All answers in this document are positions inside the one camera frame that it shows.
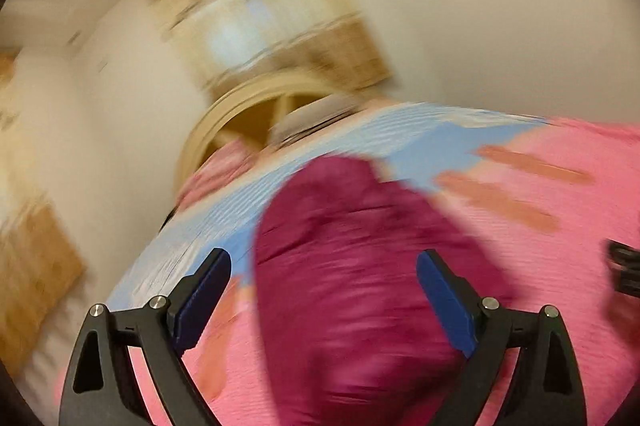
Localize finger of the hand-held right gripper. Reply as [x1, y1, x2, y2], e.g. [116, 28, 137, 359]
[606, 239, 640, 294]

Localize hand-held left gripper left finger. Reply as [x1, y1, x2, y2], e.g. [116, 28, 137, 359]
[59, 247, 232, 426]

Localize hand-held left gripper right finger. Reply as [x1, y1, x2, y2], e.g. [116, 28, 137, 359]
[416, 249, 588, 426]

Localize magenta puffer jacket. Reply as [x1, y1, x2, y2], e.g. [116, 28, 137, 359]
[252, 156, 521, 426]

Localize pink and blue bed blanket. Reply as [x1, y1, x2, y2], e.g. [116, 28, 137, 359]
[55, 101, 640, 426]

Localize pink folded quilt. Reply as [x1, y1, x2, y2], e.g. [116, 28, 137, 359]
[175, 139, 281, 212]

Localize cream wooden bed headboard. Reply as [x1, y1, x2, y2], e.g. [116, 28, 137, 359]
[175, 74, 361, 197]

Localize striped pillow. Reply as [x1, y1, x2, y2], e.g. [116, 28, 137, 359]
[270, 96, 371, 144]

